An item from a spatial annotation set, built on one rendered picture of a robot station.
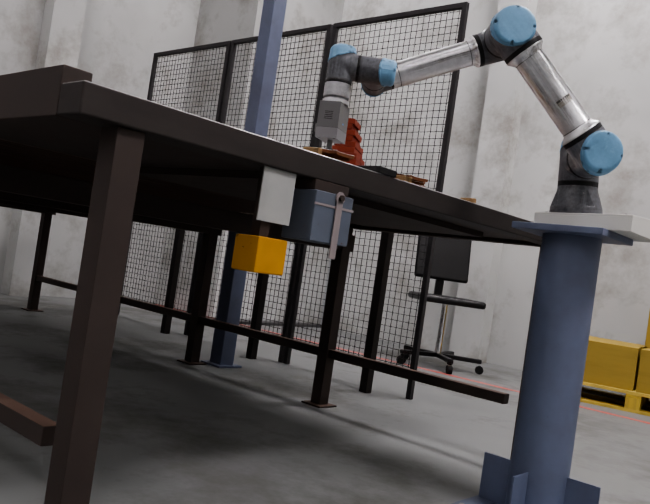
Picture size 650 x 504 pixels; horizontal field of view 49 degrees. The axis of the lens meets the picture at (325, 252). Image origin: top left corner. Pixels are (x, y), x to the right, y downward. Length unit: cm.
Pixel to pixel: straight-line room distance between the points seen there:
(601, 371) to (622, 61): 275
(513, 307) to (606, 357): 161
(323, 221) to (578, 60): 531
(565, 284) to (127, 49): 602
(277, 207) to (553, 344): 96
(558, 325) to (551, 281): 13
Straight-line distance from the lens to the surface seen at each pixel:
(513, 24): 211
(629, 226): 212
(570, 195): 222
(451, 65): 222
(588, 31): 689
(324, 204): 169
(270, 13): 436
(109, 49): 747
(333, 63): 207
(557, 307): 218
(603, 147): 210
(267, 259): 157
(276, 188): 161
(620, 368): 519
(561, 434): 222
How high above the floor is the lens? 66
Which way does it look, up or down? 1 degrees up
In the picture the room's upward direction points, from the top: 8 degrees clockwise
